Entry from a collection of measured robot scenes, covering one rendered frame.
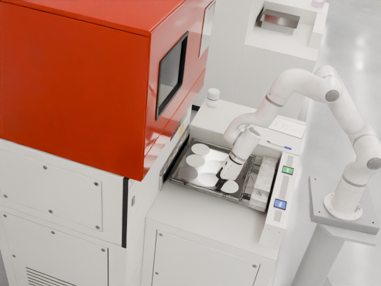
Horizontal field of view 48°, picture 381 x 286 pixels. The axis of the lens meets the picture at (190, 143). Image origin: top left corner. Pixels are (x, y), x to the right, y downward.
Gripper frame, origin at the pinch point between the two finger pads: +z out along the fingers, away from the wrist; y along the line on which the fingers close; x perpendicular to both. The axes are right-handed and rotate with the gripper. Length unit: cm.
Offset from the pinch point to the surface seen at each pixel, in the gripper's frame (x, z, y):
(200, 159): 22.6, 1.8, 2.5
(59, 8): 6, -51, -100
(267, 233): -32.9, -0.4, 7.1
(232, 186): -0.9, -0.5, 7.7
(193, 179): 10.0, 6.3, -6.8
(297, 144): 10, -26, 48
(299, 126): 24, -32, 58
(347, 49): 265, -75, 379
